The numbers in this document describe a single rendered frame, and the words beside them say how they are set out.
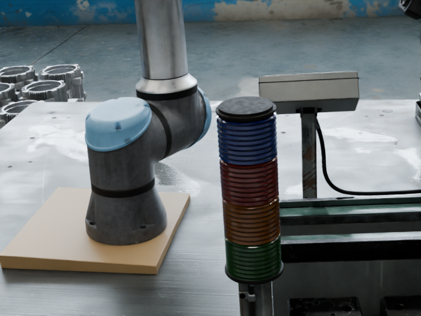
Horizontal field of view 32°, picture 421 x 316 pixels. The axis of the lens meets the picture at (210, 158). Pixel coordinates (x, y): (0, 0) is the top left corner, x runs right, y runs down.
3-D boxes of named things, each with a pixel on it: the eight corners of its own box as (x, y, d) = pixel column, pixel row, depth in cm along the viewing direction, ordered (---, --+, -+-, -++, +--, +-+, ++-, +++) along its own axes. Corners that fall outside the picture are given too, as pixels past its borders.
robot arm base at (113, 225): (73, 242, 131) (67, 192, 127) (102, 204, 144) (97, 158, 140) (154, 248, 127) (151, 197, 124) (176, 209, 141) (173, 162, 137)
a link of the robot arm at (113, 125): (75, 180, 131) (67, 109, 126) (126, 157, 141) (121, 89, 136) (123, 197, 124) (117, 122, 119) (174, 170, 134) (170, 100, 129)
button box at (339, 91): (356, 111, 130) (353, 83, 131) (360, 98, 123) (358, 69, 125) (259, 116, 131) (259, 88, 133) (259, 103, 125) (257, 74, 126)
